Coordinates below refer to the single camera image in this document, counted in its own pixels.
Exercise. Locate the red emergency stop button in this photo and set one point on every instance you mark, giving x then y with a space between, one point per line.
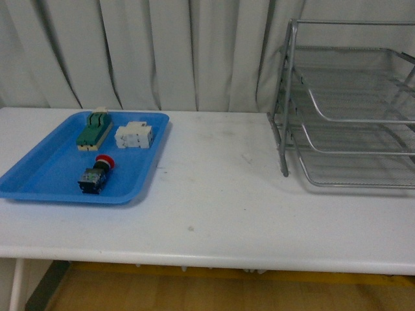
94 179

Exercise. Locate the silver mesh three-tier rack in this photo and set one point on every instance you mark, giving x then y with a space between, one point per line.
345 103

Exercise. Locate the white curtain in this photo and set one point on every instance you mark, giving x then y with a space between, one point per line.
157 55

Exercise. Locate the blue plastic tray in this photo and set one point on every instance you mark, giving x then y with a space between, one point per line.
51 170

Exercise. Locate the white table leg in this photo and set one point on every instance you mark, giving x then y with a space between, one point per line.
19 286

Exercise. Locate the green knife switch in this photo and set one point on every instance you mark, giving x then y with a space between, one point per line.
98 125

